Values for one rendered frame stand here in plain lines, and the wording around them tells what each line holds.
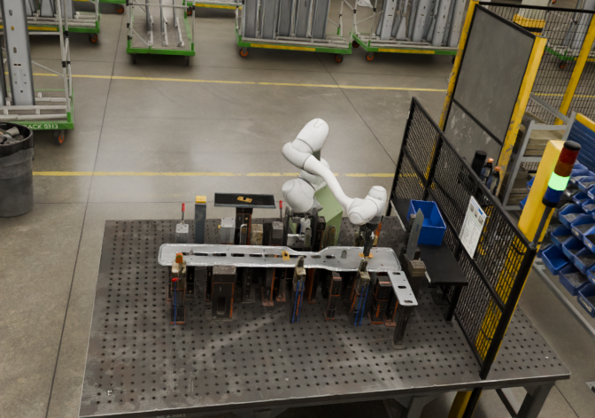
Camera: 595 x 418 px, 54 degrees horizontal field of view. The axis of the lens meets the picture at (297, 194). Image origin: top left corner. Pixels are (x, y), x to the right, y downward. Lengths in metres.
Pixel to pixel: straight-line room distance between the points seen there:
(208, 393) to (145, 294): 0.81
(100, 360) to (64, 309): 1.43
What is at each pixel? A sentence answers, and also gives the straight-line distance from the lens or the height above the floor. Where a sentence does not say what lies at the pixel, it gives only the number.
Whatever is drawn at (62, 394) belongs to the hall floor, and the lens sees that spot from 4.00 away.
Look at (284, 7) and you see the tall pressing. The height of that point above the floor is 0.77.
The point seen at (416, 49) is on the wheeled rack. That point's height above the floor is 0.27.
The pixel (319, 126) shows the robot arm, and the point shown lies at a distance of 3.45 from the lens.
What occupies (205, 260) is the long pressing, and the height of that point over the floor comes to 1.00.
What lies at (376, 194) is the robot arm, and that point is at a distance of 3.17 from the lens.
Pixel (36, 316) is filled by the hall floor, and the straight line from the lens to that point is 4.54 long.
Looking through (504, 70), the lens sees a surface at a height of 1.61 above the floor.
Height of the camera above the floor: 2.97
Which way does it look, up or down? 30 degrees down
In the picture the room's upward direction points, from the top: 8 degrees clockwise
